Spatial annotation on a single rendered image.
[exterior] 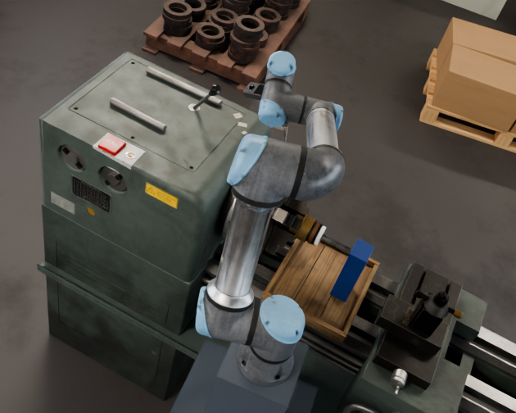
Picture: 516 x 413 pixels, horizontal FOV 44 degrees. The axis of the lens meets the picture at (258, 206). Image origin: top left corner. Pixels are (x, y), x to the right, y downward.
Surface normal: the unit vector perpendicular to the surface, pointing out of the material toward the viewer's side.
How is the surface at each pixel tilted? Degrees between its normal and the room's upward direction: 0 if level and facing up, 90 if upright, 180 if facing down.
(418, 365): 0
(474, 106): 90
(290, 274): 0
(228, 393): 90
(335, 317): 0
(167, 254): 90
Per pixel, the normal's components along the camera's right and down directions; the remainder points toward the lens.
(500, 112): -0.29, 0.66
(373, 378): 0.20, -0.66
